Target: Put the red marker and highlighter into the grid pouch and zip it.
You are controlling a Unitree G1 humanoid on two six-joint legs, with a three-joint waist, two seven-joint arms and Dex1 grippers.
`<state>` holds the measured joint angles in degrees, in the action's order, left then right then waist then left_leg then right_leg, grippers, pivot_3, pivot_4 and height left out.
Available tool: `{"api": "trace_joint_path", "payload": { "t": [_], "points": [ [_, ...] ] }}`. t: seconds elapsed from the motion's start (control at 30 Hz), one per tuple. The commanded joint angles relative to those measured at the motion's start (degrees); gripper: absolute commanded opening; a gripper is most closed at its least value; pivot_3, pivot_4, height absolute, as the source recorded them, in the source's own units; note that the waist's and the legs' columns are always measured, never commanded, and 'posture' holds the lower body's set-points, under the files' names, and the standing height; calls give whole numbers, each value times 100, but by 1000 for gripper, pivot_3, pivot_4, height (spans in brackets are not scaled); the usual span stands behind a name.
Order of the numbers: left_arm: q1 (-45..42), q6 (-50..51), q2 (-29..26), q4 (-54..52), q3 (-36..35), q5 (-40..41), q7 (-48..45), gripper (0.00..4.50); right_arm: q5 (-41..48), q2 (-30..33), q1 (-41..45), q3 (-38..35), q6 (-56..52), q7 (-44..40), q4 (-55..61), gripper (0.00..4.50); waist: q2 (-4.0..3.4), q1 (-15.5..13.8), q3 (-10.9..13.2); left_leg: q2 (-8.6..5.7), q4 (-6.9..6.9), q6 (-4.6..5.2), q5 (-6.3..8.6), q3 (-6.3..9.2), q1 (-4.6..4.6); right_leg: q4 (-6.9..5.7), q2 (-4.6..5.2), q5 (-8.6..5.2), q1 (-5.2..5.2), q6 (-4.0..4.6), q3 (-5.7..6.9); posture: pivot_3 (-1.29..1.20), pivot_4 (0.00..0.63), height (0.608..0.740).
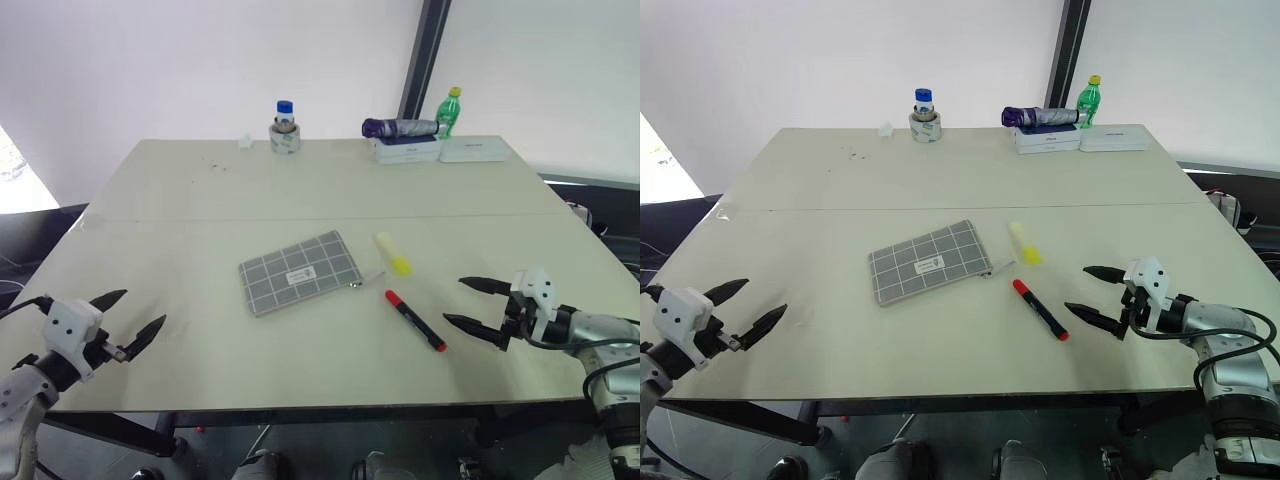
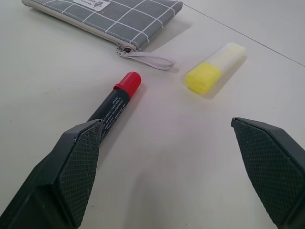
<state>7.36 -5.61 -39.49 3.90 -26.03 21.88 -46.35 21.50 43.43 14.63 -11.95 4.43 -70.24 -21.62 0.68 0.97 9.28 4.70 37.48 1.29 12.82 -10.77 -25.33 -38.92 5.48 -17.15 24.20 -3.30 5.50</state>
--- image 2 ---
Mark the black marker with red cap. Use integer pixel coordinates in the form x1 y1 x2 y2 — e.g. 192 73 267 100
87 71 142 142

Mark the grey checked pencil pouch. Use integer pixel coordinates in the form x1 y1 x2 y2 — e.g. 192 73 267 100
21 0 184 71

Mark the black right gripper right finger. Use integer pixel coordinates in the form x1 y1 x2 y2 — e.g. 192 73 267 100
231 116 305 229

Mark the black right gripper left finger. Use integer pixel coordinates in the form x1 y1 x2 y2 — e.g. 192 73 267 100
0 119 104 229

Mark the yellow highlighter with clear cap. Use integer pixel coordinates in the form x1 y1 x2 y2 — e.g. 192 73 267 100
184 42 246 94

